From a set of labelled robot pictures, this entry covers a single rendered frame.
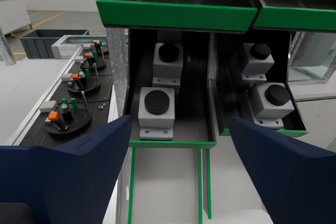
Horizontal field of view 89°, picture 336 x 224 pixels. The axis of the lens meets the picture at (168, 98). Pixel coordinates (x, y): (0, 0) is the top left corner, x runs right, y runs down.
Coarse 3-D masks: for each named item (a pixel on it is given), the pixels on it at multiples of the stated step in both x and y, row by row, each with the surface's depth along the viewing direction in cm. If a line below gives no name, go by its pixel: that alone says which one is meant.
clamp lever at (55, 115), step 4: (52, 112) 47; (56, 112) 47; (48, 116) 46; (52, 116) 46; (56, 116) 47; (52, 120) 47; (56, 120) 47; (60, 120) 50; (56, 124) 50; (60, 124) 50; (64, 124) 52; (60, 128) 52
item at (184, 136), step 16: (128, 32) 26; (144, 32) 37; (192, 32) 38; (208, 32) 27; (128, 48) 26; (144, 48) 34; (192, 48) 35; (208, 48) 27; (128, 64) 27; (144, 64) 32; (192, 64) 33; (208, 64) 27; (128, 80) 27; (144, 80) 30; (192, 80) 31; (208, 80) 27; (128, 96) 27; (176, 96) 29; (192, 96) 29; (208, 96) 27; (128, 112) 27; (176, 112) 27; (192, 112) 27; (208, 112) 26; (176, 128) 26; (192, 128) 26; (208, 128) 26; (128, 144) 23; (144, 144) 23; (160, 144) 23; (176, 144) 23; (192, 144) 23; (208, 144) 23
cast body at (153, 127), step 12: (144, 96) 21; (156, 96) 20; (168, 96) 20; (144, 108) 20; (156, 108) 19; (168, 108) 21; (144, 120) 20; (156, 120) 20; (168, 120) 20; (144, 132) 22; (156, 132) 22; (168, 132) 22
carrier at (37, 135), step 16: (48, 112) 63; (64, 112) 55; (80, 112) 60; (96, 112) 64; (32, 128) 56; (48, 128) 53; (64, 128) 52; (80, 128) 54; (32, 144) 50; (48, 144) 50
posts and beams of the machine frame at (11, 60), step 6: (0, 30) 110; (0, 36) 110; (0, 42) 111; (6, 42) 114; (0, 48) 113; (6, 48) 114; (6, 54) 115; (12, 54) 119; (6, 60) 117; (12, 60) 119
